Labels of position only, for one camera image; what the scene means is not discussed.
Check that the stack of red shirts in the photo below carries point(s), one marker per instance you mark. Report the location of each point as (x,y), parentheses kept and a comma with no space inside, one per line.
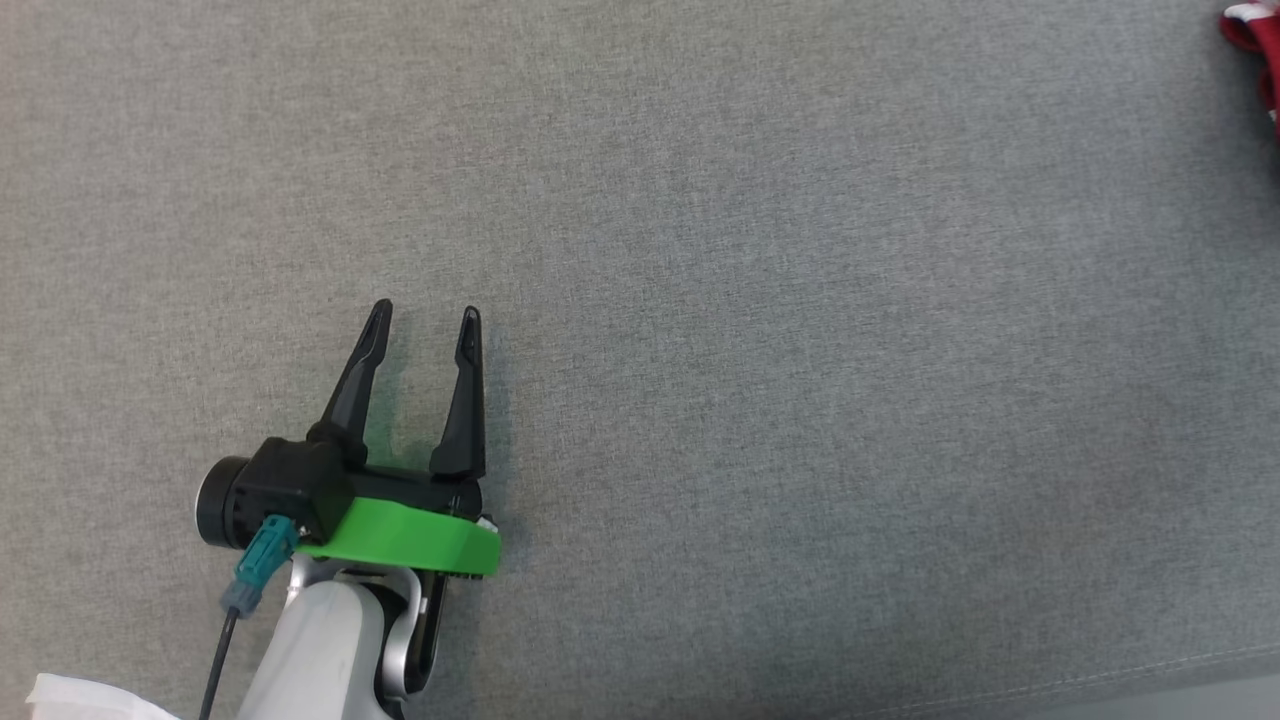
(1262,40)

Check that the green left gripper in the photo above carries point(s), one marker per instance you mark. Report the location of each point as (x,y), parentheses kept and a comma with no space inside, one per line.
(410,535)

